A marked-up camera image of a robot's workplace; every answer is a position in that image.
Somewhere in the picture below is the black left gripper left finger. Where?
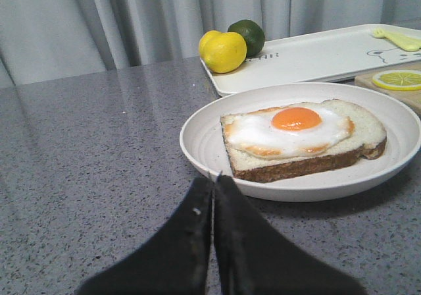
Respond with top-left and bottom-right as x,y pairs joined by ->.
77,177 -> 213,294

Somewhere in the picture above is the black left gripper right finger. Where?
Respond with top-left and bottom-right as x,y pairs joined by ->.
214,175 -> 366,294

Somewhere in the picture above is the white round plate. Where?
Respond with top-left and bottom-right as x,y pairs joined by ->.
180,82 -> 420,202

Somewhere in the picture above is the fried egg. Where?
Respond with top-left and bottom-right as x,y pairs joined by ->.
220,103 -> 355,159

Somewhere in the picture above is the white rectangular tray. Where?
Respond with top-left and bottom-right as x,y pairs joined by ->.
207,24 -> 420,96

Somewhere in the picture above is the yellow lemon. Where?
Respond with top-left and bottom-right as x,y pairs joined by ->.
199,30 -> 247,74

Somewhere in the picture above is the green lime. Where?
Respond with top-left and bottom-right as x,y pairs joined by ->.
228,19 -> 266,58

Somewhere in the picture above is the wooden cutting board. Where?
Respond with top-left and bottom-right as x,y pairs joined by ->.
355,73 -> 421,116

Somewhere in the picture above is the lemon slice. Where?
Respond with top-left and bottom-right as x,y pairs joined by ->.
372,70 -> 420,91

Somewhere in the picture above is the grey curtain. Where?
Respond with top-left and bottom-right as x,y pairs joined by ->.
1,0 -> 420,88

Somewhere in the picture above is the yellow plastic fork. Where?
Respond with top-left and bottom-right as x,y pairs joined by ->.
372,28 -> 402,38

